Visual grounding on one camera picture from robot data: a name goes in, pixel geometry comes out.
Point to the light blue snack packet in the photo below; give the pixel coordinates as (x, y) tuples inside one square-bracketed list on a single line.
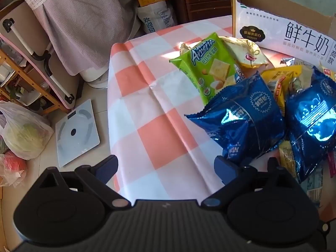
[(287, 157)]

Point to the brown wooden cabinet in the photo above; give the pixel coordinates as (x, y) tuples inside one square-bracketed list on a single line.
[(204, 0)]

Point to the pink folding table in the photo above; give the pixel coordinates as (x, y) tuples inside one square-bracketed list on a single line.
[(39, 31)]

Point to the pink checked tablecloth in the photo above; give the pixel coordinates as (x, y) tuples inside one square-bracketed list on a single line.
[(157, 110)]

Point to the white printed sack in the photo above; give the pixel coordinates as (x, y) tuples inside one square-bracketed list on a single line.
[(157, 18)]

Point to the white fan base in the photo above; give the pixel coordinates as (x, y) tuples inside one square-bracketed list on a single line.
[(95, 80)]

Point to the pale blue bathroom scale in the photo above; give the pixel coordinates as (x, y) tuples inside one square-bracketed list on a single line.
[(76, 134)]

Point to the red plastic bag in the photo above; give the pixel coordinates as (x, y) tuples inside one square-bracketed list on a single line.
[(13, 166)]

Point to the cream snack packet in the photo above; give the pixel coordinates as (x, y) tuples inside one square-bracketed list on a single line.
[(246, 50)]

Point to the white cardboard box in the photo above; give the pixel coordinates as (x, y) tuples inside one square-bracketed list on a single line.
[(275, 31)]

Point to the grey checked cloth cover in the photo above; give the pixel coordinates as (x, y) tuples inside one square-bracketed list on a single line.
[(86, 18)]

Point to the green snack packet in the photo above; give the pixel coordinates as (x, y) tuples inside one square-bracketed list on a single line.
[(207, 65)]

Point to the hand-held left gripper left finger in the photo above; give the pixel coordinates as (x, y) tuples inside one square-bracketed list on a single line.
[(107, 167)]

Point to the wooden shelf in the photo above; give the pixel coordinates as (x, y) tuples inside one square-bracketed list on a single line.
[(26, 76)]

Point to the white plastic bag with cabbage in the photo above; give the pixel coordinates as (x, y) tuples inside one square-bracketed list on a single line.
[(26, 136)]

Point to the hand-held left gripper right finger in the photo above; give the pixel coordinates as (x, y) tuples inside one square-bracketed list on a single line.
[(223, 169)]

